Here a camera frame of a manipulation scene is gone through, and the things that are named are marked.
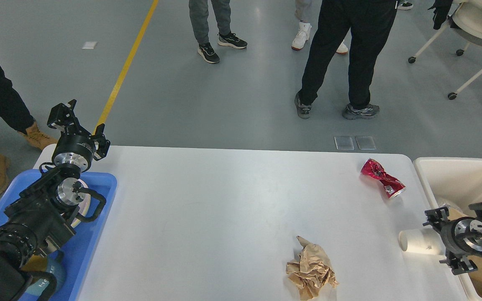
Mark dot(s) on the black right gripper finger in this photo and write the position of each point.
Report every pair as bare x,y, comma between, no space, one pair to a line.
459,264
437,218

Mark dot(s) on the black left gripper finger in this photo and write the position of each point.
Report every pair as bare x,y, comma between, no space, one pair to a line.
101,143
62,118

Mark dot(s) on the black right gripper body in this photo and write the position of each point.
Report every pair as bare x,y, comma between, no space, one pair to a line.
463,236

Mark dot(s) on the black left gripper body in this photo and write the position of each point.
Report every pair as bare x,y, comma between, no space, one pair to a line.
77,150

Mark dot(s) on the white paper cup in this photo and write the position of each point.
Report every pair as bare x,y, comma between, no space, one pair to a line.
424,241

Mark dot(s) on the red small object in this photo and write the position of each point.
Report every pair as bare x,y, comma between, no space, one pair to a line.
392,186

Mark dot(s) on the brown paper ball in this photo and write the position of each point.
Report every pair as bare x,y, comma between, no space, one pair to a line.
312,271

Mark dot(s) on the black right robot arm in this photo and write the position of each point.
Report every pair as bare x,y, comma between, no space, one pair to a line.
461,237

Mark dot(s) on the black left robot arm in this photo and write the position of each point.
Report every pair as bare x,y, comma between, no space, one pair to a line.
39,221

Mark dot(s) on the cream plastic bin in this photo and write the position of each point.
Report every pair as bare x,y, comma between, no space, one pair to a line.
456,182

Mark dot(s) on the clear floor plate right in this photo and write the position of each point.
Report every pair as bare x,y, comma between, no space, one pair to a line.
365,142

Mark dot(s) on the clear floor plate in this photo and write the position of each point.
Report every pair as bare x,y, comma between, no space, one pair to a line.
344,143
365,142

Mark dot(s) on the blue plastic tray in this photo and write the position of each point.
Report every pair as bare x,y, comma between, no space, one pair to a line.
79,251

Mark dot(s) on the clear floor plate left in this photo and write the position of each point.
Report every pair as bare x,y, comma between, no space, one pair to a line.
344,143

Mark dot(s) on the teal HOME mug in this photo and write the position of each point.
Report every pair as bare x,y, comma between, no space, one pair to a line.
40,284

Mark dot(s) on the white office chair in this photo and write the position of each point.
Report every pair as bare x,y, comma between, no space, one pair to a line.
465,18

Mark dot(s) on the black jacket on chair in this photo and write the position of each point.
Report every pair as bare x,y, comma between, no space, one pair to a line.
441,10

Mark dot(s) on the person in white sneakers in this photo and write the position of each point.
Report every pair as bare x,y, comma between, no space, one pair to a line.
303,14

